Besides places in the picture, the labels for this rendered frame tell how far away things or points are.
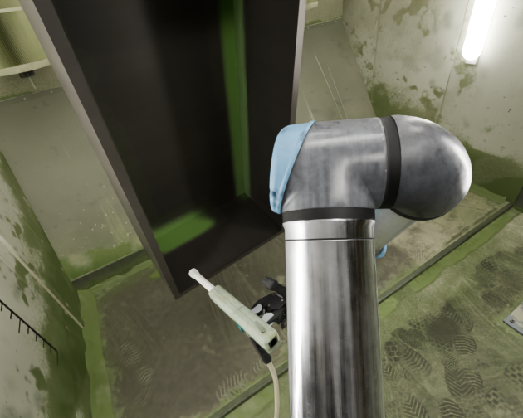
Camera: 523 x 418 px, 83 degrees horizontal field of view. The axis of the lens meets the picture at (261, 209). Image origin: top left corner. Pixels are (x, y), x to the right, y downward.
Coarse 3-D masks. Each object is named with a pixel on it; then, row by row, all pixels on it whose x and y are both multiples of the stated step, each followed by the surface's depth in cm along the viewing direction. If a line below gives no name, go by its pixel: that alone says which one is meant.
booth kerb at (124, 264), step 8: (128, 256) 192; (136, 256) 195; (144, 256) 198; (112, 264) 188; (120, 264) 191; (128, 264) 194; (136, 264) 197; (96, 272) 185; (104, 272) 188; (112, 272) 191; (120, 272) 194; (72, 280) 180; (80, 280) 182; (88, 280) 185; (96, 280) 188; (104, 280) 190; (80, 288) 184; (88, 288) 187
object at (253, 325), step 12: (192, 276) 110; (216, 288) 97; (216, 300) 92; (228, 300) 90; (228, 312) 87; (240, 312) 84; (252, 312) 83; (240, 324) 82; (252, 324) 79; (264, 324) 78; (252, 336) 78; (264, 336) 75; (276, 336) 75; (264, 348) 76; (264, 360) 90
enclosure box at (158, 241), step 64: (64, 0) 74; (128, 0) 82; (192, 0) 92; (256, 0) 91; (64, 64) 54; (128, 64) 92; (192, 64) 104; (256, 64) 106; (128, 128) 104; (192, 128) 120; (256, 128) 125; (128, 192) 78; (192, 192) 141; (256, 192) 154; (192, 256) 137
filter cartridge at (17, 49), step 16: (0, 0) 127; (16, 0) 132; (0, 16) 129; (16, 16) 133; (0, 32) 131; (16, 32) 134; (32, 32) 140; (0, 48) 133; (16, 48) 137; (32, 48) 140; (0, 64) 136; (16, 64) 138; (32, 64) 141; (48, 64) 147
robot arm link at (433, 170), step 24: (408, 120) 34; (408, 144) 32; (432, 144) 32; (456, 144) 34; (408, 168) 32; (432, 168) 32; (456, 168) 34; (408, 192) 33; (432, 192) 34; (456, 192) 36; (384, 216) 51; (408, 216) 42; (432, 216) 40; (384, 240) 64
